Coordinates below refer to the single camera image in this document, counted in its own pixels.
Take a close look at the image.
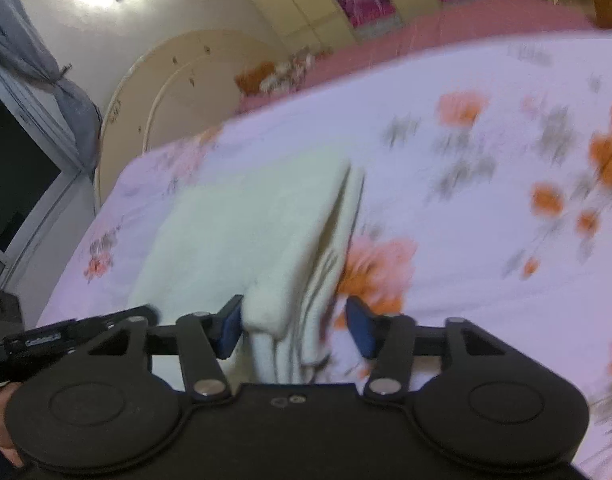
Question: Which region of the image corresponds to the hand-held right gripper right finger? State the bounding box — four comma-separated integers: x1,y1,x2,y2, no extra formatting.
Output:
346,295,518,403

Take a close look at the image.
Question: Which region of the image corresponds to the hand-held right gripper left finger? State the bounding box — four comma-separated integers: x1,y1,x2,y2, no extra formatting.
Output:
88,294,245,401

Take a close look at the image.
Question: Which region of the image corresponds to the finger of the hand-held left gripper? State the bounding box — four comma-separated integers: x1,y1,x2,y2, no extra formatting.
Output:
73,304,160,337

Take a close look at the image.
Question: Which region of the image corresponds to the cream cloth garment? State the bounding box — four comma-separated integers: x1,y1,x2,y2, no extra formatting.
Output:
128,147,368,386

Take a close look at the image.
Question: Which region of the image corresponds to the floral bedsheet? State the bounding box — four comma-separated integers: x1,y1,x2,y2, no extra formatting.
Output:
36,34,612,480

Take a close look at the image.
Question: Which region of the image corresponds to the dark glass window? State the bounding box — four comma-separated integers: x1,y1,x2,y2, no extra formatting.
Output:
0,77,83,283

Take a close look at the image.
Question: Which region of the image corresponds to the cream round headboard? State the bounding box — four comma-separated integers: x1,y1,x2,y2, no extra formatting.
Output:
93,29,288,207

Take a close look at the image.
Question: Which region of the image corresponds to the grey curtain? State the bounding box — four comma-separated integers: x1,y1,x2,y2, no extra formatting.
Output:
0,0,103,173

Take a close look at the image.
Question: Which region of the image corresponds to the orange patterned pillow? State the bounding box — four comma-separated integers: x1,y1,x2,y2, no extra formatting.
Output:
233,47,333,99

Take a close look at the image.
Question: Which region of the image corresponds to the pink checked bed cover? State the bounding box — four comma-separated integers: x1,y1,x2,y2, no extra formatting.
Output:
235,0,603,113

